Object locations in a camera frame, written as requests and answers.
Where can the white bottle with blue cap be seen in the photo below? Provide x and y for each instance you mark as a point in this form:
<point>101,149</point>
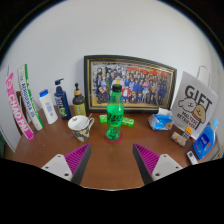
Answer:
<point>48,108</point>

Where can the pink and white tall tube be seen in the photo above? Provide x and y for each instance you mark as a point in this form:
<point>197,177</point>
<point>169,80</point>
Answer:
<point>20,106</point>

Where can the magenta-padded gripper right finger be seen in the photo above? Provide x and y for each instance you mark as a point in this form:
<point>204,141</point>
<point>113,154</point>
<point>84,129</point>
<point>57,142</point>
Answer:
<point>165,165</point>

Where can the brown pump bottle yellow label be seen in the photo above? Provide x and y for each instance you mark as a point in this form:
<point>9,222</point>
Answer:
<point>79,105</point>

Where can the flat round red coaster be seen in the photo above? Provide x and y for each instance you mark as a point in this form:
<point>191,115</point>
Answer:
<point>107,140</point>

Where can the dark blue pump bottle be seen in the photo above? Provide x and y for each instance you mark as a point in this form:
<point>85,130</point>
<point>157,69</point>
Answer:
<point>62,101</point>

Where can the white remote control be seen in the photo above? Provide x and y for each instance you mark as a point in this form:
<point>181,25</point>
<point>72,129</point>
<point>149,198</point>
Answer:
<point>192,157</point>

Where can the framed group picture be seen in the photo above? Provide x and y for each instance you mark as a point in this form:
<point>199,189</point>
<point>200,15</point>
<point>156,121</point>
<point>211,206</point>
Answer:
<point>133,83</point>

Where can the blue detergent bottle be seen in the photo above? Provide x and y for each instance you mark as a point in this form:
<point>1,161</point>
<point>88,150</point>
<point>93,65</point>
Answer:
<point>204,143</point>

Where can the beige snack packet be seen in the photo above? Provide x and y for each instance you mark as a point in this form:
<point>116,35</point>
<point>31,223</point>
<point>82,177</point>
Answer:
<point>178,138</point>

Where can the white radiator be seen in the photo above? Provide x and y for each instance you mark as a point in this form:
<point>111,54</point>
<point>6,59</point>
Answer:
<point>220,151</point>

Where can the camouflage-patterned mug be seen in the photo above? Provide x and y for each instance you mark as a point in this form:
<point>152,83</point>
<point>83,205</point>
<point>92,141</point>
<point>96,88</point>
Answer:
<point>81,131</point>

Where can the green and white tall tube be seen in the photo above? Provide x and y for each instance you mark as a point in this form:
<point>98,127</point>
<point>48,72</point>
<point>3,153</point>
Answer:
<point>30,98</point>

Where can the green plastic drink bottle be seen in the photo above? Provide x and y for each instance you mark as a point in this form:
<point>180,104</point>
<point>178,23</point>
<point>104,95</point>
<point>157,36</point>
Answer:
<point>115,115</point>

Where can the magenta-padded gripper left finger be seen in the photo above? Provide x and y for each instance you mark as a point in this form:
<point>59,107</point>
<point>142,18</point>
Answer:
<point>56,165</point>

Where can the blue tissue pack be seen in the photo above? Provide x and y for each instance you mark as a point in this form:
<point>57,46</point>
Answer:
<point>160,121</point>

